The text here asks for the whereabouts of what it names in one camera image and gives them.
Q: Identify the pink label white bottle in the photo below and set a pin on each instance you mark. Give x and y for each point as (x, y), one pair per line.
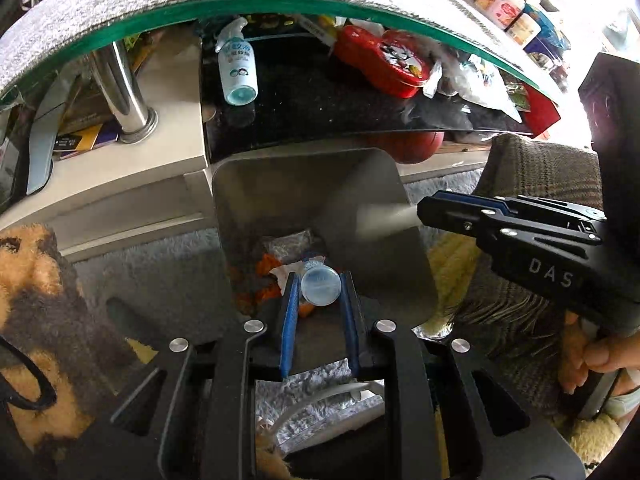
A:
(500, 2)

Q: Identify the orange label small bottle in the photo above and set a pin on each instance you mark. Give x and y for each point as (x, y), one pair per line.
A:
(522, 30)

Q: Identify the small plastic bottle blue cap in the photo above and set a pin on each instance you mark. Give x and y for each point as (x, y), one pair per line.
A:
(321, 286)

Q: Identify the brown plush blanket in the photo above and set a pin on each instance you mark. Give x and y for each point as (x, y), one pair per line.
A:
(45, 310)

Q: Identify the white paper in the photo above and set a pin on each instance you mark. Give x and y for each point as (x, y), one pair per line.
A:
(284, 276)

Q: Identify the blue snack bag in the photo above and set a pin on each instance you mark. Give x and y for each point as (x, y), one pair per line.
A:
(547, 22)

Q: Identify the glass top table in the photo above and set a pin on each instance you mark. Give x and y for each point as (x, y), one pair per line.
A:
(127, 92)

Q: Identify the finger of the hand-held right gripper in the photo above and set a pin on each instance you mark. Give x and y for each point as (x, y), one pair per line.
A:
(450, 217)
(550, 207)

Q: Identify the orange wrapper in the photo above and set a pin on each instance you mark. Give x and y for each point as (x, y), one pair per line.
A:
(267, 272)

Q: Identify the person's right hand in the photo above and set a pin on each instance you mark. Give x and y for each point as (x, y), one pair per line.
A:
(610, 355)

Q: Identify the basketball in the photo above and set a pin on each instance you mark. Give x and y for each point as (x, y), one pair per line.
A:
(407, 147)

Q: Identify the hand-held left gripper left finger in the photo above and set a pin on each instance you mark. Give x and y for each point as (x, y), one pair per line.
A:
(287, 322)

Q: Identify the brown plaid cloth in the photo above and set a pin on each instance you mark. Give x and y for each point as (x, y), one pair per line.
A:
(540, 175)

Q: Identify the grey shaggy rug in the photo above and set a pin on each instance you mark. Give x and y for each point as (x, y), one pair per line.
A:
(150, 280)

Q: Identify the yellow plush cloth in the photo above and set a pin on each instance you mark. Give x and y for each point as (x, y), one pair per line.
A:
(452, 270)

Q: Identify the white spray bottle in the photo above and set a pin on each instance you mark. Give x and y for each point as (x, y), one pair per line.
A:
(237, 70)

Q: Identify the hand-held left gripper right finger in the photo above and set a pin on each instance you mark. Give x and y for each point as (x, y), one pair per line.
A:
(351, 322)

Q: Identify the red box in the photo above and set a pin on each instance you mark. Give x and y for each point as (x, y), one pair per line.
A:
(542, 112)

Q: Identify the red cartoon print tin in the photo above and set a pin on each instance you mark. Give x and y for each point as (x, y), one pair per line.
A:
(372, 60)

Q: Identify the blue and yellow box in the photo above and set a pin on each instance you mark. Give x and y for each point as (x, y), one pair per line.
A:
(80, 141)

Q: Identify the grey metal trash bin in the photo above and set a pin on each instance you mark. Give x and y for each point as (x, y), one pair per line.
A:
(300, 195)

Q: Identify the clear plastic wrapper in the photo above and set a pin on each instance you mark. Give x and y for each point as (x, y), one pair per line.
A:
(290, 246)

